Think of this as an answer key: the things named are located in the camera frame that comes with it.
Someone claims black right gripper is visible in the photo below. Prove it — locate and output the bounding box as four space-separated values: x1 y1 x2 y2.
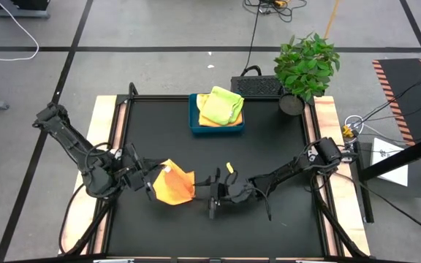
194 167 257 221

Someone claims orange floor cable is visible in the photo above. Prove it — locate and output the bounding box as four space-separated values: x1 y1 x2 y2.
323 0 340 40

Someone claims white floor cable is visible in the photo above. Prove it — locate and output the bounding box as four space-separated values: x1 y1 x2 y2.
0 0 39 62

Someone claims grey furniture foot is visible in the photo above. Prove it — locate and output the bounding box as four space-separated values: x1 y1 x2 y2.
0 0 50 20

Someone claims black camera stand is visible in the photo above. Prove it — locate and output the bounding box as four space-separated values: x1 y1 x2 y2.
355 129 421 224

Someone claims black mesh computer case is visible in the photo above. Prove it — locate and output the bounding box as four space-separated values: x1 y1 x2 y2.
230 75 284 98

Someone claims white coiled cable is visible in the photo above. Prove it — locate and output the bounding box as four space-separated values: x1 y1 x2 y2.
344 115 365 129

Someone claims orange microfiber towel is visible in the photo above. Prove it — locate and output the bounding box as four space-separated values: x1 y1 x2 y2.
197 111 243 128
152 159 196 206

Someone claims black plant pot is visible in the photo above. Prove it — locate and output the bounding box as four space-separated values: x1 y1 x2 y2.
277 94 306 117

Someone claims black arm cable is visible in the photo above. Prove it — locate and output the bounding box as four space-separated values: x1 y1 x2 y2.
58 182 104 256
333 171 421 239

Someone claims black cable bundle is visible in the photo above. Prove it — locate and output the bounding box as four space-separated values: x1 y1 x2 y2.
243 0 308 23

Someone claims wooden table side panel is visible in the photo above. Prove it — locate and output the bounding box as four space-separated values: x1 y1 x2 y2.
312 96 371 256
58 95 127 256

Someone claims yellow microfiber towel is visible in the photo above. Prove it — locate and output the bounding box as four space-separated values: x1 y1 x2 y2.
195 93 211 113

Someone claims black hazard-striped mat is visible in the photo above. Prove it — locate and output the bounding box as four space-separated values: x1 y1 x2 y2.
372 58 421 176

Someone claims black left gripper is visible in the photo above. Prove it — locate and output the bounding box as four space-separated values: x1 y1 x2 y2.
121 142 167 202

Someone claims teal plastic bin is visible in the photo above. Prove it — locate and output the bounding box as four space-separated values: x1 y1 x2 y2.
188 93 246 135

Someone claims green microfiber towel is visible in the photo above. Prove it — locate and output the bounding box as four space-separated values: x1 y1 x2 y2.
200 85 245 126

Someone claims black floor cable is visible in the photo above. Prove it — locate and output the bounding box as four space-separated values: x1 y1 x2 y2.
243 7 263 77

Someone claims green leafy plant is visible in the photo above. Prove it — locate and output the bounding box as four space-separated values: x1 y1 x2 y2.
273 32 340 102

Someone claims black table frame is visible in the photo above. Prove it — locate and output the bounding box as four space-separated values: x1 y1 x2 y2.
100 94 338 259

